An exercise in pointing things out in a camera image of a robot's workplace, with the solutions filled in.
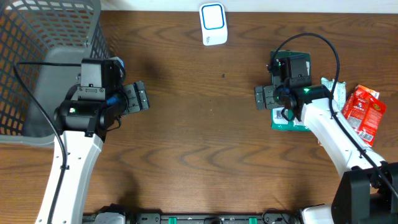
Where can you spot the green white 3M package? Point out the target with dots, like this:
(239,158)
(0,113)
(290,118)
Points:
(278,121)

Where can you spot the white barcode scanner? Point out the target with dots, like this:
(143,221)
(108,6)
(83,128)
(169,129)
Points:
(213,24)

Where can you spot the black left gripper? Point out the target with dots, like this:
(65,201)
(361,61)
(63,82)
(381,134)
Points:
(139,97)

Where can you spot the red snack bag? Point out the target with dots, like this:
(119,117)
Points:
(364,111)

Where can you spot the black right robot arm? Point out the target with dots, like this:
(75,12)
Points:
(367,189)

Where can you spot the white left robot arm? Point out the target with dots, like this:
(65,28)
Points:
(82,121)

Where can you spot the grey plastic mesh basket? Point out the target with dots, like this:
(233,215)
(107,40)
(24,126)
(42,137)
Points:
(50,38)

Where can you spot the mint wet wipes pack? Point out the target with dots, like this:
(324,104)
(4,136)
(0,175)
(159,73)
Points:
(339,94)

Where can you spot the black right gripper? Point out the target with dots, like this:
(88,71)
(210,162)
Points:
(269,103)

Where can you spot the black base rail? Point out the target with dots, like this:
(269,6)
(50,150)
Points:
(118,214)

